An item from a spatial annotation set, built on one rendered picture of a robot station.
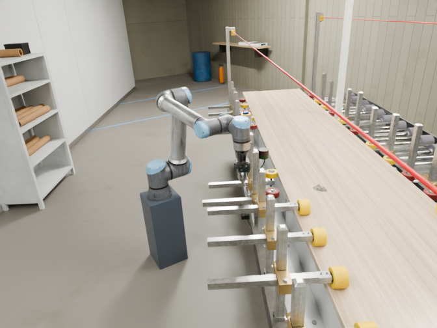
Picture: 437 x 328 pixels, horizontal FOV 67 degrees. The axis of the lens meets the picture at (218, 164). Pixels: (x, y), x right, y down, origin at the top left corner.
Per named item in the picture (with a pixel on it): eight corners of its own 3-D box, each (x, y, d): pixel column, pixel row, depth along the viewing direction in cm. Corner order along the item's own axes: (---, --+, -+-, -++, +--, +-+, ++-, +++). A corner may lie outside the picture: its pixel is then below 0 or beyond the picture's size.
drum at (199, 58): (214, 80, 1000) (213, 51, 966) (198, 82, 977) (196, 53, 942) (206, 77, 1044) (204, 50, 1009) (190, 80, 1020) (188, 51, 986)
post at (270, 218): (266, 283, 162) (266, 198, 142) (264, 278, 165) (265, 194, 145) (273, 282, 162) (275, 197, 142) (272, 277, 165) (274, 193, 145)
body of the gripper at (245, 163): (235, 174, 177) (235, 153, 172) (235, 166, 185) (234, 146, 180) (250, 173, 177) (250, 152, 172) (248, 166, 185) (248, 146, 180)
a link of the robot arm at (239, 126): (242, 114, 176) (253, 118, 168) (242, 136, 181) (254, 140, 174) (227, 117, 172) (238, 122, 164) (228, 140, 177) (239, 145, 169)
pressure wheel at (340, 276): (333, 269, 122) (326, 265, 130) (335, 291, 121) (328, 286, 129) (349, 267, 122) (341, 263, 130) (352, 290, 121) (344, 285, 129)
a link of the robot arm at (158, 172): (145, 183, 258) (142, 162, 251) (165, 176, 266) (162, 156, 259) (153, 190, 246) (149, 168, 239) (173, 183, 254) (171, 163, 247)
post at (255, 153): (253, 222, 207) (252, 151, 187) (252, 219, 210) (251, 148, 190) (259, 222, 207) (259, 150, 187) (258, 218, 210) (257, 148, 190)
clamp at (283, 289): (277, 295, 122) (277, 284, 120) (270, 269, 134) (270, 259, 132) (294, 294, 122) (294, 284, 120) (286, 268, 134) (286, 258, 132)
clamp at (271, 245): (266, 250, 145) (266, 241, 143) (261, 232, 157) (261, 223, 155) (280, 250, 145) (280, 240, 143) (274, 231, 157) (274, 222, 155)
